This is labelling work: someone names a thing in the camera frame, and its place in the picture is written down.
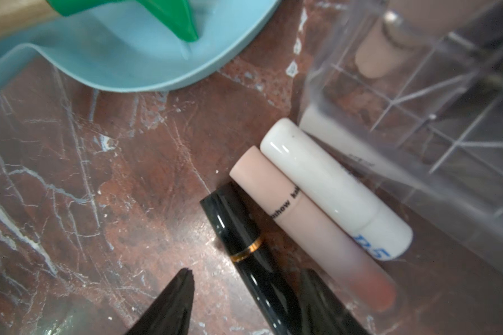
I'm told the teal dustpan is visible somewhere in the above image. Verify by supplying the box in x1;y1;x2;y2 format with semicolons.
0;1;279;93

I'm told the pink lip gloss tube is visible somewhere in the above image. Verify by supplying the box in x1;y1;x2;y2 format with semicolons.
230;146;399;313

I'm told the green brush wooden handle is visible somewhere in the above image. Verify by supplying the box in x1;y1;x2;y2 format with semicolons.
0;0;199;42

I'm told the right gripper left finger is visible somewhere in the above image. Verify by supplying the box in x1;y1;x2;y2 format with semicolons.
126;268;195;335

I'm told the black gold band lipstick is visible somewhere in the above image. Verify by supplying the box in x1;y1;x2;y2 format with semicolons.
200;182;302;334

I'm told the white lip balm tube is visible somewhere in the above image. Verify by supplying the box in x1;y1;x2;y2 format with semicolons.
260;118;414;261

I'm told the clear acrylic lipstick organizer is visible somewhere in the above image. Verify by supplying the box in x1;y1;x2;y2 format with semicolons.
298;1;503;273

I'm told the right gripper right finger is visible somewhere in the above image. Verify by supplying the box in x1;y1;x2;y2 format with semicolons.
298;269;369;335

